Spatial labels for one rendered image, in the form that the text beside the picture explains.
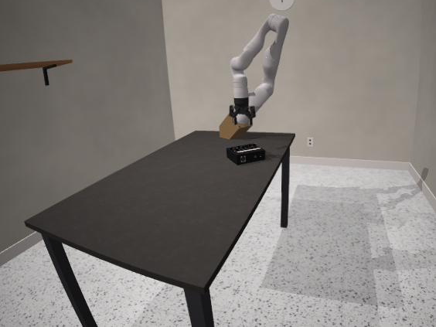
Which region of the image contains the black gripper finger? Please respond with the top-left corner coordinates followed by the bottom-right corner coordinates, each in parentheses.
top-left (229, 105), bottom-right (239, 125)
top-left (241, 106), bottom-right (256, 126)

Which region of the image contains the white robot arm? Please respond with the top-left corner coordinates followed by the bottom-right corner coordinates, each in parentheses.
top-left (230, 14), bottom-right (289, 113)

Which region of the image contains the black lighting desk with faders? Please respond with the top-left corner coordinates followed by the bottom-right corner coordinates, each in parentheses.
top-left (227, 144), bottom-right (265, 165)

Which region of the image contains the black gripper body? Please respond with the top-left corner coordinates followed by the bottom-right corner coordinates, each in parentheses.
top-left (234, 97), bottom-right (249, 114)

